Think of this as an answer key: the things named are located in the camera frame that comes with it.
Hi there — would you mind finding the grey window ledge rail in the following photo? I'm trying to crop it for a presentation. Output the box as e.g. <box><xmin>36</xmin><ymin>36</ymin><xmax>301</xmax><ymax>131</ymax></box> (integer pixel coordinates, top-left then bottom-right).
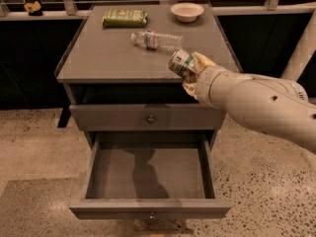
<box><xmin>0</xmin><ymin>2</ymin><xmax>316</xmax><ymax>21</ymax></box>

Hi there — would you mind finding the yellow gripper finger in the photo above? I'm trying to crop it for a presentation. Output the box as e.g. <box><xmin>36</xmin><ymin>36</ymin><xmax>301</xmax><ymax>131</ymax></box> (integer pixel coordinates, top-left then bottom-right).
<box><xmin>192</xmin><ymin>51</ymin><xmax>216</xmax><ymax>74</ymax></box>
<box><xmin>183</xmin><ymin>81</ymin><xmax>198</xmax><ymax>99</ymax></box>

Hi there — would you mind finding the green silver 7up can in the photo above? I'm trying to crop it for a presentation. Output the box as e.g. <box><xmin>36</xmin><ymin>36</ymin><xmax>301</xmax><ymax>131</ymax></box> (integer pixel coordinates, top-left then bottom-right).
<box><xmin>168</xmin><ymin>48</ymin><xmax>197</xmax><ymax>83</ymax></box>

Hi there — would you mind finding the grey drawer cabinet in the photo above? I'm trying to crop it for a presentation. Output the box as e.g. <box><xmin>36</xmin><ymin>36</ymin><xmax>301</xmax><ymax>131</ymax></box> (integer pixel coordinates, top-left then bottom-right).
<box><xmin>53</xmin><ymin>3</ymin><xmax>244</xmax><ymax>150</ymax></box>

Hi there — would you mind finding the closed grey top drawer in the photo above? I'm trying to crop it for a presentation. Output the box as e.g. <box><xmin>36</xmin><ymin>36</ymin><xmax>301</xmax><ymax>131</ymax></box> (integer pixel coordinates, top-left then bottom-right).
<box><xmin>70</xmin><ymin>104</ymin><xmax>225</xmax><ymax>131</ymax></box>

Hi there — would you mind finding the green snack bag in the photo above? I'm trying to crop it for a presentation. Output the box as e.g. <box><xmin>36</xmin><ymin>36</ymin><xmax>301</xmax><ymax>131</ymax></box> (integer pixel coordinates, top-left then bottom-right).
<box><xmin>102</xmin><ymin>9</ymin><xmax>148</xmax><ymax>28</ymax></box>

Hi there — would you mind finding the clear plastic water bottle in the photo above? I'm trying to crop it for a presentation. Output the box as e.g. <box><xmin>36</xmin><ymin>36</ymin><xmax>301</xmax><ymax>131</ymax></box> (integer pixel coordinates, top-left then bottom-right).
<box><xmin>130</xmin><ymin>30</ymin><xmax>184</xmax><ymax>51</ymax></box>

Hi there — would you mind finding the yellow object on black base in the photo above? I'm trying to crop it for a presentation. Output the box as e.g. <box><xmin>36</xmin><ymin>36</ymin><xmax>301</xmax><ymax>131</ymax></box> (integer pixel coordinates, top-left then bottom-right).
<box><xmin>24</xmin><ymin>1</ymin><xmax>42</xmax><ymax>16</ymax></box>

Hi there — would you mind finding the white bowl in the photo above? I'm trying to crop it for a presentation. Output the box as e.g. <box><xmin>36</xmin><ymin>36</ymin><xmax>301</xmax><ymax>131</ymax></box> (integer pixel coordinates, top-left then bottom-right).
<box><xmin>171</xmin><ymin>3</ymin><xmax>204</xmax><ymax>23</ymax></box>

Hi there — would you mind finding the open grey middle drawer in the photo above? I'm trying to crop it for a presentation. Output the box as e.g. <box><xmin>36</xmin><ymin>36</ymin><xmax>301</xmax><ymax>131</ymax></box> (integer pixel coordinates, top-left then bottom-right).
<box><xmin>69</xmin><ymin>139</ymin><xmax>231</xmax><ymax>220</ymax></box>

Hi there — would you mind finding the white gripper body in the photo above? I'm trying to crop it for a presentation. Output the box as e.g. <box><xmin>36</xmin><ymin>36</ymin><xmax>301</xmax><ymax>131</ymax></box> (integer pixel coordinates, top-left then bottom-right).
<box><xmin>196</xmin><ymin>65</ymin><xmax>227</xmax><ymax>108</ymax></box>

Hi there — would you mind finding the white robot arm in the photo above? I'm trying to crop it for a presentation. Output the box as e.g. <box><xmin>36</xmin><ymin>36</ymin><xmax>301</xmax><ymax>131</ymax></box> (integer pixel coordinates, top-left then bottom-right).
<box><xmin>184</xmin><ymin>51</ymin><xmax>316</xmax><ymax>153</ymax></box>

